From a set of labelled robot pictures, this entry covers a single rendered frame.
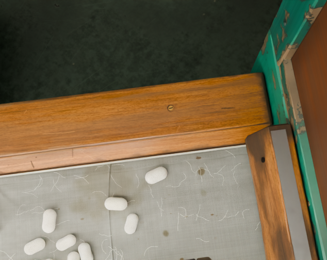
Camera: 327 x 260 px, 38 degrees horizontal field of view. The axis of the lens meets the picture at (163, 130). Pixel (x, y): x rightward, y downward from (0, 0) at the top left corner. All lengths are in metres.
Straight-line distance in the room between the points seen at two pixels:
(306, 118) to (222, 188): 0.19
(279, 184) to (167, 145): 0.21
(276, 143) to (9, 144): 0.43
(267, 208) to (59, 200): 0.33
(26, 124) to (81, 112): 0.09
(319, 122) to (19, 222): 0.49
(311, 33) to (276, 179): 0.21
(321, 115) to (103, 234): 0.39
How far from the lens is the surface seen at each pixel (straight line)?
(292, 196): 0.69
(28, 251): 0.80
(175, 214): 0.79
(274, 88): 0.79
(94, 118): 0.80
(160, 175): 0.78
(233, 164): 0.81
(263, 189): 0.72
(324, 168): 0.65
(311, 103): 0.67
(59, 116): 0.81
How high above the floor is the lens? 1.53
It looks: 75 degrees down
